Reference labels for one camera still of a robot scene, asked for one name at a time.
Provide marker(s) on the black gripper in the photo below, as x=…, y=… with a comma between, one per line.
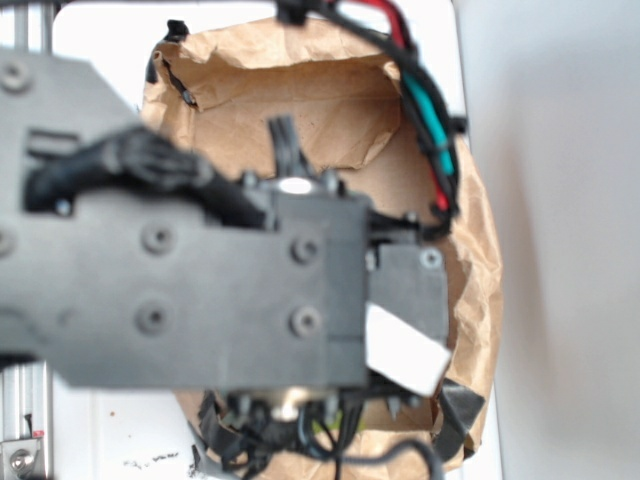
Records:
x=407, y=277

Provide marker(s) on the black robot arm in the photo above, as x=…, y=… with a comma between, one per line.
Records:
x=128, y=263

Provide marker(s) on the white paper label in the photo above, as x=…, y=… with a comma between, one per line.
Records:
x=403, y=354

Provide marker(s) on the green plush toy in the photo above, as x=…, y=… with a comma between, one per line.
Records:
x=349, y=418

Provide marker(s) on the brown paper bag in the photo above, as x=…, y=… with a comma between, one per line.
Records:
x=212, y=91

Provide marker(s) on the white plastic tray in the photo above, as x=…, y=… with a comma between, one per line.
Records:
x=143, y=434

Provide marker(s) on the aluminium frame rail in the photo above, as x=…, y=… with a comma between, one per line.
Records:
x=27, y=450

